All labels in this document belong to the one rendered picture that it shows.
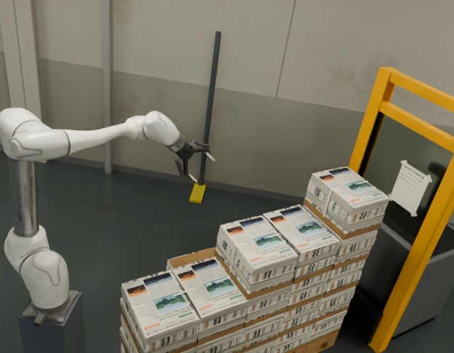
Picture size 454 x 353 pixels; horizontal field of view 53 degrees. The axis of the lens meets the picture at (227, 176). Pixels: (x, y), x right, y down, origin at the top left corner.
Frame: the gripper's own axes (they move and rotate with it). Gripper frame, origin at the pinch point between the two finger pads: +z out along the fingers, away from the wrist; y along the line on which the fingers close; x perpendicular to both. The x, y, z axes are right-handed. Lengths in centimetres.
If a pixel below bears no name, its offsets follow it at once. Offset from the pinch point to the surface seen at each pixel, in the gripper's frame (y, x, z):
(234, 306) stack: -43, -25, 54
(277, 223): 7, -7, 62
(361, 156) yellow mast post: 82, 4, 101
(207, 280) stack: -43, -4, 49
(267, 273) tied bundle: -19, -29, 55
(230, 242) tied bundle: -19.2, -5.0, 43.2
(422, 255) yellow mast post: 49, -55, 130
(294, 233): 8, -18, 65
